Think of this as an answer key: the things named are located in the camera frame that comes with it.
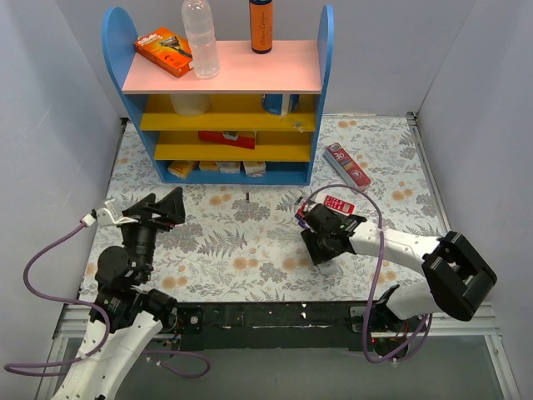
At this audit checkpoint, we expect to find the white and red remote control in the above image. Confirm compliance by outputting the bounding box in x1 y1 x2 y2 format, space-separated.
317 259 339 276

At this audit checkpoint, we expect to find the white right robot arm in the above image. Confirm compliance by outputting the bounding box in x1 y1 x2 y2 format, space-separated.
301 204 497 332

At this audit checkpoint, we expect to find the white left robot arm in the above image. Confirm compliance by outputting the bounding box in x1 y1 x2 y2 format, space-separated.
54 187 186 399

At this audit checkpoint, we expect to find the yellow orange box on shelf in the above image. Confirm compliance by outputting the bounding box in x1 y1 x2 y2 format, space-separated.
167 161 198 179

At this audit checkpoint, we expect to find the white orange soap box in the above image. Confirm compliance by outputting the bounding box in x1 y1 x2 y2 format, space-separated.
216 162 241 174

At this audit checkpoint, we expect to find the red toothpaste box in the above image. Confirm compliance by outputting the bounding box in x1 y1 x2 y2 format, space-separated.
324 142 371 192

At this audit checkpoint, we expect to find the red box on shelf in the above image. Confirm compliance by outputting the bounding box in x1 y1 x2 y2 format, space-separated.
197 131 257 149

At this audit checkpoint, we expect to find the white cup on shelf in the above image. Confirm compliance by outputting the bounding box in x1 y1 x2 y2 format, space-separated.
169 94 211 117

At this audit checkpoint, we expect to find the blue and yellow shelf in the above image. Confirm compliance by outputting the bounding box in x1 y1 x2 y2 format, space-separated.
101 4 335 186

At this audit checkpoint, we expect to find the blue white box on shelf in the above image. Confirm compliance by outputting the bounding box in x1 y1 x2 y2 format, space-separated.
262 93 300 116

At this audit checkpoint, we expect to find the orange razor box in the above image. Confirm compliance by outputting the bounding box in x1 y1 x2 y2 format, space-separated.
134 27 192 78

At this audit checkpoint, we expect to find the clear plastic bottle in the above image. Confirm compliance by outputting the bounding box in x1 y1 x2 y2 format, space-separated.
182 0 220 79

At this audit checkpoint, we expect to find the orange cologne bottle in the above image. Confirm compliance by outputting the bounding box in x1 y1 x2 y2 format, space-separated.
249 0 273 54

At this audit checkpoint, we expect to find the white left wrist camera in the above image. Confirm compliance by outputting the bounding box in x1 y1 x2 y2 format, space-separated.
80 198 125 227

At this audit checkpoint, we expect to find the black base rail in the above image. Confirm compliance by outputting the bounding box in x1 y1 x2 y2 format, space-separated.
169 301 366 352

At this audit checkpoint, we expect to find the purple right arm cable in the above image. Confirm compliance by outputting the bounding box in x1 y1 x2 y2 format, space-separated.
303 184 433 364

